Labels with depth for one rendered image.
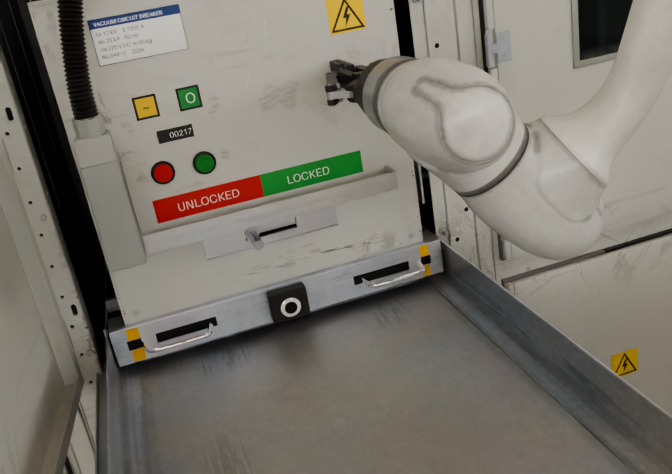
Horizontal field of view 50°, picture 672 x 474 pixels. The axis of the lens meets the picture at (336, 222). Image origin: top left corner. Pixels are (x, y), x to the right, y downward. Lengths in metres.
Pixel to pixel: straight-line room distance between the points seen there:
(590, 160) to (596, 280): 0.66
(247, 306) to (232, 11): 0.44
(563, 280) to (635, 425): 0.54
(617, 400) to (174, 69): 0.70
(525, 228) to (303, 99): 0.43
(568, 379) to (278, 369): 0.40
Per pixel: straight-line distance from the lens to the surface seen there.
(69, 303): 1.14
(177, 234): 1.04
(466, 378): 0.98
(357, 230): 1.14
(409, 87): 0.70
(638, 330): 1.53
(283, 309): 1.11
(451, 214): 1.23
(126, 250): 0.97
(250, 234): 1.08
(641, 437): 0.87
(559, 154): 0.76
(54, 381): 1.15
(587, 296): 1.42
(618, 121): 0.79
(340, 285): 1.16
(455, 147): 0.66
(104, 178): 0.94
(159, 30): 1.02
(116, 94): 1.03
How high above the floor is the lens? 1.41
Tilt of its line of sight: 21 degrees down
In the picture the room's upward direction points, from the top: 10 degrees counter-clockwise
